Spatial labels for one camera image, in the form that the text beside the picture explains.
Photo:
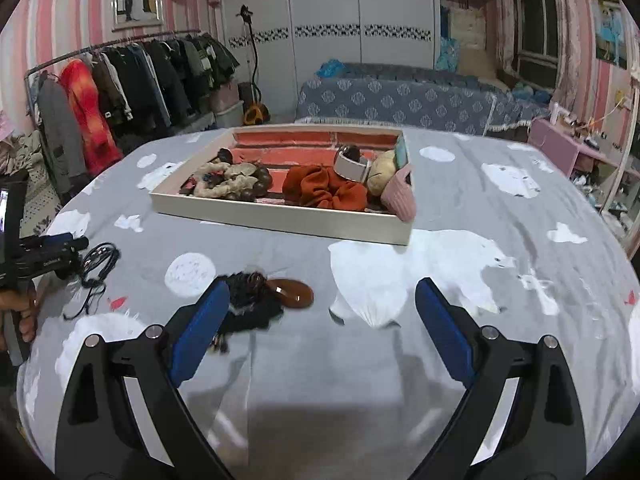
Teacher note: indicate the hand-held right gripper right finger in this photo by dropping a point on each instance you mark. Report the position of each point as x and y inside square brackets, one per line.
[445, 330]

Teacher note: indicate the white framed standing mirror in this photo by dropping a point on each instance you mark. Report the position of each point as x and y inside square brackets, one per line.
[627, 170]

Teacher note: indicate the blue plastic bag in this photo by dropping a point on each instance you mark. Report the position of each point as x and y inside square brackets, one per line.
[331, 68]

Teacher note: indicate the sofa with blue patterned cover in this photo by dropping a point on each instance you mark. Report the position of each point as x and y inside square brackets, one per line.
[400, 102]

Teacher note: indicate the pale storage box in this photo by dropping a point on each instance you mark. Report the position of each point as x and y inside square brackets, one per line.
[227, 107]

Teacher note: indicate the grey polar bear printed blanket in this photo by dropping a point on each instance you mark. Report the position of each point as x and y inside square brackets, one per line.
[320, 270]

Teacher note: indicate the orange red jacket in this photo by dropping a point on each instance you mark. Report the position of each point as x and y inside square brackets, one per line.
[90, 115]

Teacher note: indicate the wall poster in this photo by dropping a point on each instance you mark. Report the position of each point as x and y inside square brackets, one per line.
[610, 30]

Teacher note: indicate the black garment steamer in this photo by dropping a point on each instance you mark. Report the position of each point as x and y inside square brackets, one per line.
[255, 105]

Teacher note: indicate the row of dark hanging clothes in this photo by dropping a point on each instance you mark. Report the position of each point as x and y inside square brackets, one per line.
[165, 75]

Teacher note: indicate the orange scrunchie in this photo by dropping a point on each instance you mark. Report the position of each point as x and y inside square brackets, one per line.
[320, 187]

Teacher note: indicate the person's left hand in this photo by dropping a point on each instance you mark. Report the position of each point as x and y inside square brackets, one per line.
[27, 315]

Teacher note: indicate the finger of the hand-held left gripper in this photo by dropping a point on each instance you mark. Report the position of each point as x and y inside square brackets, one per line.
[50, 262]
[67, 241]

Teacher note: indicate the pink desk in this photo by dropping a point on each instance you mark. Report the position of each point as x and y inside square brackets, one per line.
[555, 145]

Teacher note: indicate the white wardrobe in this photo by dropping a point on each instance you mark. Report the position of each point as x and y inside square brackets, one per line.
[325, 5]

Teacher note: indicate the wristwatch with grey band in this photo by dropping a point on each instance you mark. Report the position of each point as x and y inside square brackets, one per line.
[350, 167]

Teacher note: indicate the pink plush hair clip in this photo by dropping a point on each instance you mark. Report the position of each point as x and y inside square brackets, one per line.
[397, 195]

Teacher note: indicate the window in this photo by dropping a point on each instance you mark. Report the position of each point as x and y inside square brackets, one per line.
[537, 25]

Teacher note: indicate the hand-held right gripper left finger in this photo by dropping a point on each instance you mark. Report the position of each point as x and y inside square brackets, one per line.
[200, 332]

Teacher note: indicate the black lace hair accessory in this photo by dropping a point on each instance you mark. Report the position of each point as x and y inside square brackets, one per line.
[260, 300]

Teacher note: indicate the cream scrunchie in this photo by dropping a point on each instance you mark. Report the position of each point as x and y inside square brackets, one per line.
[225, 180]

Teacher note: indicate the beige tray with red lining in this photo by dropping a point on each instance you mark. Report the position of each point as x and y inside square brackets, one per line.
[280, 222]

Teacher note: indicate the grey coat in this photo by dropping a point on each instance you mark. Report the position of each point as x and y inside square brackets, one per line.
[60, 130]

